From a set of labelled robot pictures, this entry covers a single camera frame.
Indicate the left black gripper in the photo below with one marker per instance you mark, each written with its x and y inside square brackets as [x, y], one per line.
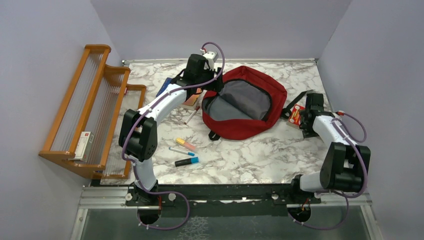
[217, 85]

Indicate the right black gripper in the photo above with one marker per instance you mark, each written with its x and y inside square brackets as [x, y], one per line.
[307, 132]

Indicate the blue paperback book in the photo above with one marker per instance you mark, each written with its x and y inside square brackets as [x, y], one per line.
[191, 103]

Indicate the red backpack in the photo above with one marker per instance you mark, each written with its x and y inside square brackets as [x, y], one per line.
[249, 103]

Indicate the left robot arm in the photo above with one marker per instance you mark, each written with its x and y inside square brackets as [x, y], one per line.
[139, 130]

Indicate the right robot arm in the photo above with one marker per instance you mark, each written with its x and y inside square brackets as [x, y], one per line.
[344, 170]

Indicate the red white pen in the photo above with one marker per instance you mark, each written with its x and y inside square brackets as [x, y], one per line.
[191, 115]

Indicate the yellow orange highlighter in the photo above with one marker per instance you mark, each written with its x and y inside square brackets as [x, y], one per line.
[185, 144]

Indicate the blue white pen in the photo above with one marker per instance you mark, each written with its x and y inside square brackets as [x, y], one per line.
[181, 151]

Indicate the black blue highlighter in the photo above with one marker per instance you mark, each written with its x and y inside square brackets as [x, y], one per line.
[187, 161]

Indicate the wooden rack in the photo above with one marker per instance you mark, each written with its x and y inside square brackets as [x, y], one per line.
[92, 103]

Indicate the white red box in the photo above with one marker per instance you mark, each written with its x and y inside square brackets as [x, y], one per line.
[84, 146]

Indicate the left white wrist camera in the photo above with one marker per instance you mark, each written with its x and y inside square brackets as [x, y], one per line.
[211, 57]

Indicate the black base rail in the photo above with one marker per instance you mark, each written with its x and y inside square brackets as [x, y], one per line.
[218, 200]

